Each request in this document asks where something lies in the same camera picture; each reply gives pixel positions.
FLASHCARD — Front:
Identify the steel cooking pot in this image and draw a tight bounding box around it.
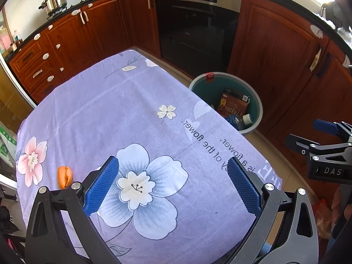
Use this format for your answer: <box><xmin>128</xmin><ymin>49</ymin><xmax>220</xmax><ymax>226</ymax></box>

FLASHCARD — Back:
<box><xmin>38</xmin><ymin>0</ymin><xmax>70</xmax><ymax>14</ymax></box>

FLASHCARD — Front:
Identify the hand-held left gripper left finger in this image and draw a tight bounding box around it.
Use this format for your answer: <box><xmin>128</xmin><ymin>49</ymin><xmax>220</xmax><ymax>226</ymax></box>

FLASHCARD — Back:
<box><xmin>25</xmin><ymin>156</ymin><xmax>121</xmax><ymax>264</ymax></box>

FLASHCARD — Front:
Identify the built-in black oven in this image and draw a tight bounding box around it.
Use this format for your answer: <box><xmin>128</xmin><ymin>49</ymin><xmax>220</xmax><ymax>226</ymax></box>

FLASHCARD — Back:
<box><xmin>154</xmin><ymin>0</ymin><xmax>242</xmax><ymax>75</ymax></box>

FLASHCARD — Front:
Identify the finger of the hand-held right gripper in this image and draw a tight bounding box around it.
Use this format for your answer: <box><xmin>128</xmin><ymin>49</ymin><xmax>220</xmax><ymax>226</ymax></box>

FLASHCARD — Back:
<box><xmin>313</xmin><ymin>119</ymin><xmax>344</xmax><ymax>137</ymax></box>
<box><xmin>285</xmin><ymin>133</ymin><xmax>321</xmax><ymax>154</ymax></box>

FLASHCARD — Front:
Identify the orange peel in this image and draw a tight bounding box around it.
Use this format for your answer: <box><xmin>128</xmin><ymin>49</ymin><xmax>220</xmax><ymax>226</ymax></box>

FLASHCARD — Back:
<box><xmin>58</xmin><ymin>166</ymin><xmax>73</xmax><ymax>190</ymax></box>

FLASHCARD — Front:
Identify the clear bottle blue label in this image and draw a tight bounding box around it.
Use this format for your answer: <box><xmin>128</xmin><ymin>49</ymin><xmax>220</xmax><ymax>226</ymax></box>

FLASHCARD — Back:
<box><xmin>224</xmin><ymin>114</ymin><xmax>253</xmax><ymax>131</ymax></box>

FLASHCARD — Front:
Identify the brown snack box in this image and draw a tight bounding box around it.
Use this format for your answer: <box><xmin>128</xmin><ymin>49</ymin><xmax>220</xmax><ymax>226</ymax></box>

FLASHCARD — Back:
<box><xmin>217</xmin><ymin>88</ymin><xmax>250</xmax><ymax>117</ymax></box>

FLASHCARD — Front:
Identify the green and white sack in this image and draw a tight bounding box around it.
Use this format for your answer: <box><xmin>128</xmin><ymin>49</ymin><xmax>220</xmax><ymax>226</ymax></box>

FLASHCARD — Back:
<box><xmin>0</xmin><ymin>121</ymin><xmax>18</xmax><ymax>168</ymax></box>

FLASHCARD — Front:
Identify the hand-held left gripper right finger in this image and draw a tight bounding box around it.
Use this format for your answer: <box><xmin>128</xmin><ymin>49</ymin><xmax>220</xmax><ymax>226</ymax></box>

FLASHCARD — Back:
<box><xmin>227</xmin><ymin>157</ymin><xmax>319</xmax><ymax>264</ymax></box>

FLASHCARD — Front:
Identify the wooden kitchen cabinet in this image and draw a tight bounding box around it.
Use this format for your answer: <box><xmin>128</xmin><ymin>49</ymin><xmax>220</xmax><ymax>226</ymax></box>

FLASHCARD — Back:
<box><xmin>8</xmin><ymin>0</ymin><xmax>352</xmax><ymax>176</ymax></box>

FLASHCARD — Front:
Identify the teal bin grey rim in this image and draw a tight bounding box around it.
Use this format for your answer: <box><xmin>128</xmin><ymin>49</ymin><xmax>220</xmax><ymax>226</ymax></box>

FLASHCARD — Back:
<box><xmin>189</xmin><ymin>72</ymin><xmax>263</xmax><ymax>135</ymax></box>

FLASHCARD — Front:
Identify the purple floral tablecloth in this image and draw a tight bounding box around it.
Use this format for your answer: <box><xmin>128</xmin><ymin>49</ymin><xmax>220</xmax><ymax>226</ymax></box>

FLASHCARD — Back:
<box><xmin>15</xmin><ymin>49</ymin><xmax>282</xmax><ymax>262</ymax></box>

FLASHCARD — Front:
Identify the black gas hob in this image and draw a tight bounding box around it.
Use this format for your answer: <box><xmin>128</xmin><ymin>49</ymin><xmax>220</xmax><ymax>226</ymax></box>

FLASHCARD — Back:
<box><xmin>45</xmin><ymin>0</ymin><xmax>103</xmax><ymax>20</ymax></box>

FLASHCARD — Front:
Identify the small bottle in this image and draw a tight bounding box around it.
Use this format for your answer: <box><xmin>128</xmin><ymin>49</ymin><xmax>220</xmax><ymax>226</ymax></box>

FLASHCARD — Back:
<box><xmin>11</xmin><ymin>30</ymin><xmax>24</xmax><ymax>51</ymax></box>

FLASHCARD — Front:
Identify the glass sliding door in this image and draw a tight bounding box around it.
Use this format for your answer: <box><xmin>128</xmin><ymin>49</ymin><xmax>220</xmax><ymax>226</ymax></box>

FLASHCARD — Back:
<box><xmin>0</xmin><ymin>52</ymin><xmax>37</xmax><ymax>110</ymax></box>

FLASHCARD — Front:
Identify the orange plastic bag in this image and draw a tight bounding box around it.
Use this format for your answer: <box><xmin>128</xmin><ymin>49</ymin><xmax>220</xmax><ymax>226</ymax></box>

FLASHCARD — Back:
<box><xmin>313</xmin><ymin>198</ymin><xmax>334</xmax><ymax>240</ymax></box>

